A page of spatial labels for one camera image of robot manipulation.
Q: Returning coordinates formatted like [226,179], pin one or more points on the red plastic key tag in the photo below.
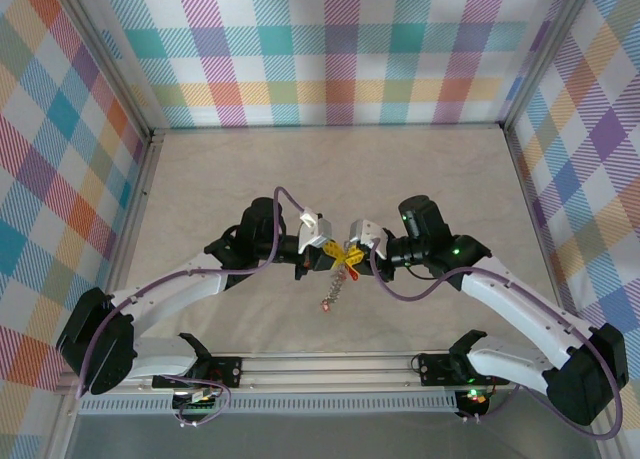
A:
[354,275]
[325,307]

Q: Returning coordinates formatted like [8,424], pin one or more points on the right white and black arm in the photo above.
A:
[520,304]

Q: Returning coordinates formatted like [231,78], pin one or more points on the left white and black arm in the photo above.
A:
[175,289]

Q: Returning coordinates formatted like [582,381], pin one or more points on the grey metal sheet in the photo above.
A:
[325,439]

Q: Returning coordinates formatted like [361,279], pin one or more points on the small board with lit LEDs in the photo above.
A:
[472,396]

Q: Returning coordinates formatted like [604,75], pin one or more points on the green terminal circuit board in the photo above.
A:
[200,398]

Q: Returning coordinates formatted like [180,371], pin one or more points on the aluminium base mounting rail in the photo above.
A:
[325,369]

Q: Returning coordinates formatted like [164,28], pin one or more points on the aluminium side frame rail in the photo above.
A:
[529,204]
[131,219]

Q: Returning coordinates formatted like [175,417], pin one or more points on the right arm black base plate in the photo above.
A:
[435,369]

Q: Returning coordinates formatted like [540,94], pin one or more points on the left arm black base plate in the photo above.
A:
[227,371]

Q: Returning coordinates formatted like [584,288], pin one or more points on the aluminium frame post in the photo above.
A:
[110,61]
[545,54]

